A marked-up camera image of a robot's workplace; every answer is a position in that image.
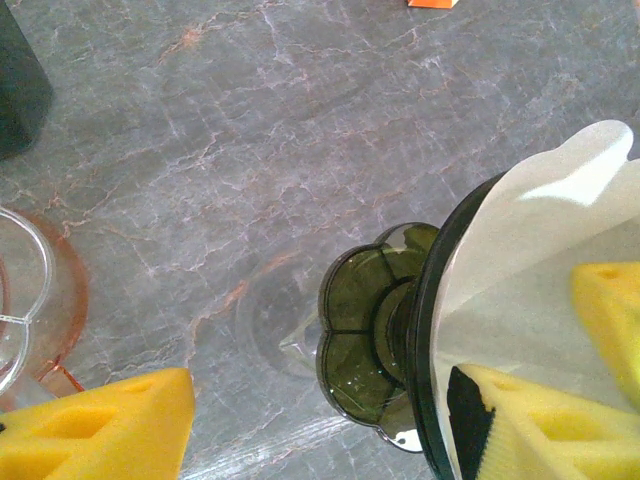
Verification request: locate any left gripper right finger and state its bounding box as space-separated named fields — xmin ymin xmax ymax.
xmin=447 ymin=363 xmax=640 ymax=480

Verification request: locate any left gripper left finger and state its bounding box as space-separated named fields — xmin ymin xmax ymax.
xmin=0 ymin=367 xmax=196 ymax=480

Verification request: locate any white paper coffee filter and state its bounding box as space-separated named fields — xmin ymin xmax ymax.
xmin=432 ymin=119 xmax=640 ymax=480

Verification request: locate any orange glass server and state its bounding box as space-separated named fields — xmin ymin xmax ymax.
xmin=0 ymin=207 xmax=91 ymax=416

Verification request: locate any clear plastic coffee dripper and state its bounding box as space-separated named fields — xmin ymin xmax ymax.
xmin=0 ymin=207 xmax=56 ymax=391

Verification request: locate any clear glass server brown handle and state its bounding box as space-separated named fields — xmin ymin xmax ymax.
xmin=234 ymin=249 xmax=331 ymax=381

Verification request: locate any dark green coffee dripper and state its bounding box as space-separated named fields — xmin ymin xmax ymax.
xmin=317 ymin=169 xmax=511 ymax=480

